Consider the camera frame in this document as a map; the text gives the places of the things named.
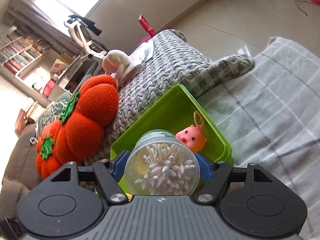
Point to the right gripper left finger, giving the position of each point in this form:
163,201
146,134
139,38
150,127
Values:
108,174

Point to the grey checked quilted blanket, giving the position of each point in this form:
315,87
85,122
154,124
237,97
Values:
174,62

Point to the small orange pumpkin cushion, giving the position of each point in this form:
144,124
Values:
46,161

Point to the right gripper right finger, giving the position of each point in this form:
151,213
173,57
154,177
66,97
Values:
216,177

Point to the wooden bookshelf with books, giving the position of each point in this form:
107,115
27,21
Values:
20,48

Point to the brown sofa cushion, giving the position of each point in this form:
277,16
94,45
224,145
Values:
20,175

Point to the green patterned pillow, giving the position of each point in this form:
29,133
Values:
52,112

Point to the papers on bed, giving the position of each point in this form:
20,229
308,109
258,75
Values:
142,54

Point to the grey curtain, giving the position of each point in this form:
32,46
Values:
23,13

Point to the white plush rabbit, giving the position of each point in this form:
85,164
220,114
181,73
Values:
117,62

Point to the white office chair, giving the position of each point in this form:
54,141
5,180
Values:
89,62

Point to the pink pig toy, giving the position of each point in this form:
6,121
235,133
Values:
193,137

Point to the clear cotton swab jar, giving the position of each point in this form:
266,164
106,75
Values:
161,165

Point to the red plastic stool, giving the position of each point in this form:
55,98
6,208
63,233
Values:
151,32

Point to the large orange pumpkin cushion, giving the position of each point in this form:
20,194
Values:
82,124

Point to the green plastic storage box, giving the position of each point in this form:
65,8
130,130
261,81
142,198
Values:
174,112

